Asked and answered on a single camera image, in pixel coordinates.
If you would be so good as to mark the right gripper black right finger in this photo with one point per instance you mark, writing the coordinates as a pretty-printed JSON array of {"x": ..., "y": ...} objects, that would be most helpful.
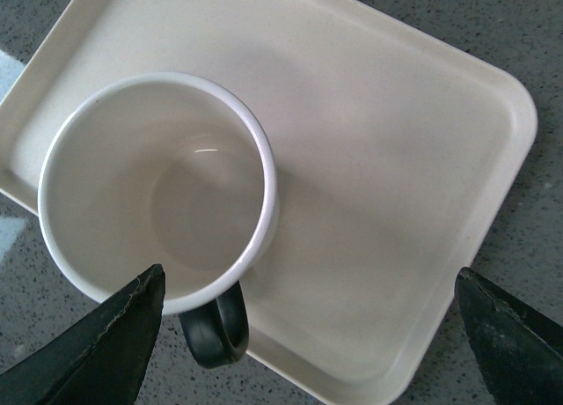
[{"x": 518, "y": 350}]

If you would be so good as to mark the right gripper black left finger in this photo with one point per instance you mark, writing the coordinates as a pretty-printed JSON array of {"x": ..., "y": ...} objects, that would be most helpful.
[{"x": 102, "y": 359}]

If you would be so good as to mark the white smiley mug black handle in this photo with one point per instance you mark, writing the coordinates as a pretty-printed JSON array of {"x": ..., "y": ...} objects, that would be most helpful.
[{"x": 170, "y": 169}]

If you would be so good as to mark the beige rectangular tray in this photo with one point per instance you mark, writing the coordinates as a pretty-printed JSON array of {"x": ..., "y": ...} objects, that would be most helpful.
[{"x": 395, "y": 152}]

